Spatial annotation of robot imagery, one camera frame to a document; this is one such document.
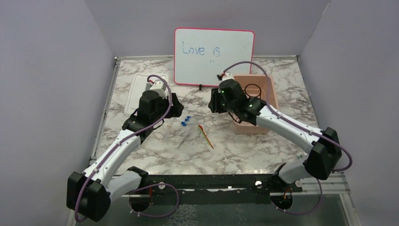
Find glass pipette bundle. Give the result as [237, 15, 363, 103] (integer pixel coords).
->
[162, 118, 175, 140]

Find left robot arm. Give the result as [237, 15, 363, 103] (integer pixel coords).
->
[66, 90, 184, 222]

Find blue-capped test tube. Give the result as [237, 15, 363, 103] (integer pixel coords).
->
[181, 121, 199, 127]
[183, 122, 199, 128]
[185, 115, 206, 121]
[184, 117, 204, 123]

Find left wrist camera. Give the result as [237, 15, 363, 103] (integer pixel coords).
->
[146, 79, 167, 98]

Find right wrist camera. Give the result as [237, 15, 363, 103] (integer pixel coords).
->
[216, 72, 234, 82]

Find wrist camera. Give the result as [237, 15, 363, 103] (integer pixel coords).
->
[216, 72, 234, 82]
[146, 79, 167, 98]

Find metal tweezers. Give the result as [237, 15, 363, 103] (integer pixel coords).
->
[177, 129, 193, 149]

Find pink plastic bin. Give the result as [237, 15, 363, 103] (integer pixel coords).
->
[231, 74, 279, 135]

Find white plastic bin lid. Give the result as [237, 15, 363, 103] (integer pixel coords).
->
[124, 73, 152, 116]

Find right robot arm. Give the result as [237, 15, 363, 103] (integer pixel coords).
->
[208, 79, 342, 192]

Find black base frame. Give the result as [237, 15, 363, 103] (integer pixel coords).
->
[127, 174, 302, 205]

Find black wire ring stand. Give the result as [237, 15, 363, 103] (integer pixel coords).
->
[243, 83, 262, 98]

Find pink-framed whiteboard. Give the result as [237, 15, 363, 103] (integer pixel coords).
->
[174, 28, 255, 87]

